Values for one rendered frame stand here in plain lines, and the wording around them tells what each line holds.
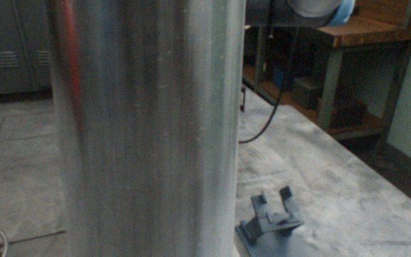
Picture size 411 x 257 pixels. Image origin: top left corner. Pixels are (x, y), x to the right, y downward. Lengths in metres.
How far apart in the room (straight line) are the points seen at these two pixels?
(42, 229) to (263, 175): 1.42
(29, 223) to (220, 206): 1.99
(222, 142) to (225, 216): 0.04
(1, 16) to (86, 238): 3.28
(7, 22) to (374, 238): 3.11
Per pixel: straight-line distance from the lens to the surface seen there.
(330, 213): 0.81
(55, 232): 2.03
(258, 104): 1.56
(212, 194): 0.16
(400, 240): 0.81
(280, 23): 0.54
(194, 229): 0.16
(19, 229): 2.12
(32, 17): 3.36
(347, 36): 2.10
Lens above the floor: 1.30
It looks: 28 degrees down
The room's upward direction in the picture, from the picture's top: straight up
